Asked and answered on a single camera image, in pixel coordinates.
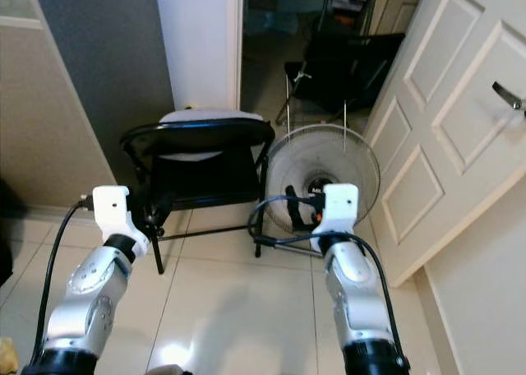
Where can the black bag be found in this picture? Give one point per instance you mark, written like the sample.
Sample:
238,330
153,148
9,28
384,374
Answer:
5,260

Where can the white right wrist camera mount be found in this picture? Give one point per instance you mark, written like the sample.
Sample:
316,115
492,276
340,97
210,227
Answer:
341,206

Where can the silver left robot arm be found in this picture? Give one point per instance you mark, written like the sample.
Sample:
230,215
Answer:
90,301

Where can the black folding chair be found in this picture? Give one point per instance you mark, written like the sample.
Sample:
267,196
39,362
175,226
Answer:
205,178

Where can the white door frame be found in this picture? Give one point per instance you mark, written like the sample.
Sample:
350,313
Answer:
197,46

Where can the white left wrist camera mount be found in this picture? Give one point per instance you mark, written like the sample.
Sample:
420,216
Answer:
111,206

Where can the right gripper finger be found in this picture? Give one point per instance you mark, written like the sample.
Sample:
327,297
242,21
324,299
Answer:
292,206

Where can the beige wardrobe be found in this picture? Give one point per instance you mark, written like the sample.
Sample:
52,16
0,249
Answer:
49,104

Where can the grey floor fan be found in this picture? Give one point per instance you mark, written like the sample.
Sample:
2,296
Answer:
319,184

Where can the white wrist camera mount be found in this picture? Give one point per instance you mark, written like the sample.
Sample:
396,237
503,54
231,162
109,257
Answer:
111,206
341,206

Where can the white panelled door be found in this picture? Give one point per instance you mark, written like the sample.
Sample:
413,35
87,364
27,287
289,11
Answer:
444,104

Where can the black fabric chair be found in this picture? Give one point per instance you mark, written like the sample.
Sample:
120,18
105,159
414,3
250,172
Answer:
349,71

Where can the white cushion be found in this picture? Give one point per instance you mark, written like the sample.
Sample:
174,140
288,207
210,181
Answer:
201,117

